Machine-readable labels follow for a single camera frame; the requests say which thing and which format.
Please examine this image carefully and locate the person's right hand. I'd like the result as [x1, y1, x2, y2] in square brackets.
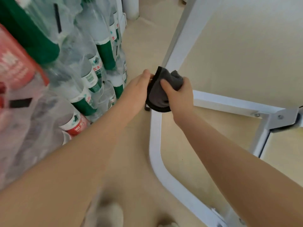
[160, 77, 194, 125]

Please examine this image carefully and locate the white vertical pipe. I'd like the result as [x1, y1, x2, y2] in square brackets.
[122, 0, 140, 20]

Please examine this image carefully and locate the person's left forearm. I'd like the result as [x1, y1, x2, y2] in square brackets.
[0, 101, 142, 227]

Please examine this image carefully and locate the person's right forearm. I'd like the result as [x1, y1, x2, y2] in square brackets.
[175, 111, 303, 227]

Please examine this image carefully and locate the dark grey cleaning cloth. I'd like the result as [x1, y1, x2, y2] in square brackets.
[146, 66, 184, 113]

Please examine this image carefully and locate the white gym machine frame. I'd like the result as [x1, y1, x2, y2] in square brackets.
[144, 0, 303, 227]

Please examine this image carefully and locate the person's left hand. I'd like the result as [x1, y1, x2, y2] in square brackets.
[119, 69, 154, 116]

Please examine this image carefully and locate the stack of water bottle packs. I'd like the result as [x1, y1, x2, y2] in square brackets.
[0, 0, 128, 189]

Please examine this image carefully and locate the white sneaker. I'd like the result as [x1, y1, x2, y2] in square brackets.
[99, 203, 124, 227]
[158, 219, 180, 227]

